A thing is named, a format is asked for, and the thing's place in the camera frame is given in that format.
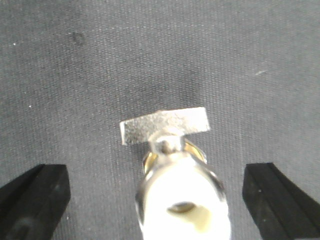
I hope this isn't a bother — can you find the metal valve with white cap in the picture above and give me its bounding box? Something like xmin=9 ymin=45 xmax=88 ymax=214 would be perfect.
xmin=119 ymin=107 xmax=232 ymax=240

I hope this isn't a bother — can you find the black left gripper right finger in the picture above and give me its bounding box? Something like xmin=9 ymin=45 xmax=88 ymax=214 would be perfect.
xmin=242 ymin=162 xmax=320 ymax=240

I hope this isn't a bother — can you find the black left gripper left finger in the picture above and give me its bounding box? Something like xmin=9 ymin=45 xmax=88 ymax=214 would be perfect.
xmin=0 ymin=164 xmax=71 ymax=240

